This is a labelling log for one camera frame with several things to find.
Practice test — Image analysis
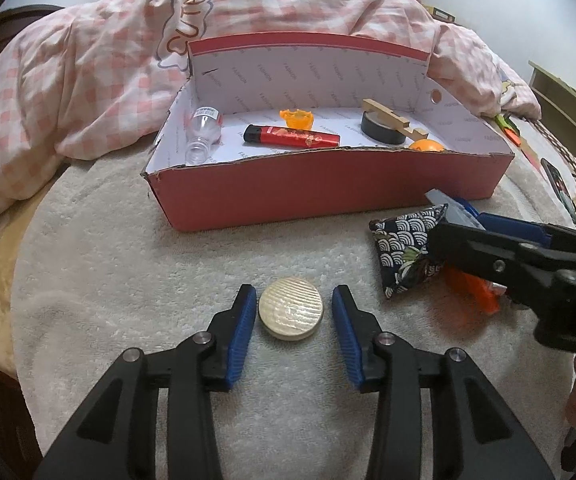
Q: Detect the smartphone on bed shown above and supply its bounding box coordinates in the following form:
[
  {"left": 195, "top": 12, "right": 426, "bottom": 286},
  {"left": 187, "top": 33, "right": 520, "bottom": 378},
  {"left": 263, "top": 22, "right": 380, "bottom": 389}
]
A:
[{"left": 541, "top": 158, "right": 576, "bottom": 226}]

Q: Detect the round wooden disc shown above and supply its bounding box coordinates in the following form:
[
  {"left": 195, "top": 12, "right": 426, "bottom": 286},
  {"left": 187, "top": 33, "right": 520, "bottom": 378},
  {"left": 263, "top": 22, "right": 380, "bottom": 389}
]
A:
[{"left": 257, "top": 278, "right": 324, "bottom": 341}]

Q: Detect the orange plastic crown piece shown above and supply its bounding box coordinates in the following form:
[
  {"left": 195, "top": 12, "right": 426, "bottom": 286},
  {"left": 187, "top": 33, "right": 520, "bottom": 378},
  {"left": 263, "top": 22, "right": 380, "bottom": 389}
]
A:
[{"left": 279, "top": 110, "right": 314, "bottom": 130}]

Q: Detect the red black marker tube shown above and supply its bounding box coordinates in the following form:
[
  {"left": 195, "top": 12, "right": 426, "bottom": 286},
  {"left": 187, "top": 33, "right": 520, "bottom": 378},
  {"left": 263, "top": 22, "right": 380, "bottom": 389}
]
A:
[{"left": 243, "top": 125, "right": 340, "bottom": 148}]

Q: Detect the orange ball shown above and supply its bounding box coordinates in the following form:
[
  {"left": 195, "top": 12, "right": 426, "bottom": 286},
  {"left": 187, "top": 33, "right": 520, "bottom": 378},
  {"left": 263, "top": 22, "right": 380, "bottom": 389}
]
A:
[{"left": 408, "top": 139, "right": 445, "bottom": 153}]

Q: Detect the yellow wooden shelf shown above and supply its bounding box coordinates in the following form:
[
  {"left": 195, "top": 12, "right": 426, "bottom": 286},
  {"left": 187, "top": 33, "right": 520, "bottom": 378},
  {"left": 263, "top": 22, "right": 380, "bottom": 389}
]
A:
[{"left": 529, "top": 61, "right": 576, "bottom": 156}]

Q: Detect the red cardboard shoe box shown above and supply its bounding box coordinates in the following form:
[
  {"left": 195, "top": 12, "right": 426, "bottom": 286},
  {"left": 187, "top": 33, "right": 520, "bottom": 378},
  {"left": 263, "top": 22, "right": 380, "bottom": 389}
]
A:
[{"left": 142, "top": 32, "right": 514, "bottom": 232}]

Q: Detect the notched wooden block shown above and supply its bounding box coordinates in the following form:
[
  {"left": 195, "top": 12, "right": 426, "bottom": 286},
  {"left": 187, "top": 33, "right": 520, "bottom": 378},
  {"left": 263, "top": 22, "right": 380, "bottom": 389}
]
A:
[{"left": 361, "top": 99, "right": 429, "bottom": 141}]

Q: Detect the small clear plastic bottle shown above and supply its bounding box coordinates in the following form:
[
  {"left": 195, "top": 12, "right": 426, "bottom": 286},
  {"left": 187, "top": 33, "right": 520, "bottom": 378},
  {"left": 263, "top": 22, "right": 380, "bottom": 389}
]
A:
[{"left": 185, "top": 106, "right": 223, "bottom": 166}]

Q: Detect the orange green toy gun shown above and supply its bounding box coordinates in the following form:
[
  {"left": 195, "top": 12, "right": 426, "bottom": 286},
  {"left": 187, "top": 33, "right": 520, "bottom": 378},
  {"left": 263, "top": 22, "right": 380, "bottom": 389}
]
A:
[{"left": 494, "top": 114, "right": 521, "bottom": 148}]

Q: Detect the black tape roll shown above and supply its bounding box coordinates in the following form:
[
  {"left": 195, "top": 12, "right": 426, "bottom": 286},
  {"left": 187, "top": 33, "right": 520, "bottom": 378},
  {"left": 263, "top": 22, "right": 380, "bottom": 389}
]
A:
[{"left": 361, "top": 112, "right": 406, "bottom": 145}]

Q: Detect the black patterned fabric pouch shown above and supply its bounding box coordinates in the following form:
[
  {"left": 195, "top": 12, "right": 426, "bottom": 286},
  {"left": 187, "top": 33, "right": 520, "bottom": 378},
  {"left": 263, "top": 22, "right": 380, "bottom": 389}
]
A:
[{"left": 369, "top": 205, "right": 448, "bottom": 299}]

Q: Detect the pink checkered duvet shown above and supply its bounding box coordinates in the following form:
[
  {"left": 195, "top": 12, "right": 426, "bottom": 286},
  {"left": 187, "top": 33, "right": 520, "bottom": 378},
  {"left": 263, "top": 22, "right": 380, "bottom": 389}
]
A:
[{"left": 0, "top": 0, "right": 542, "bottom": 214}]

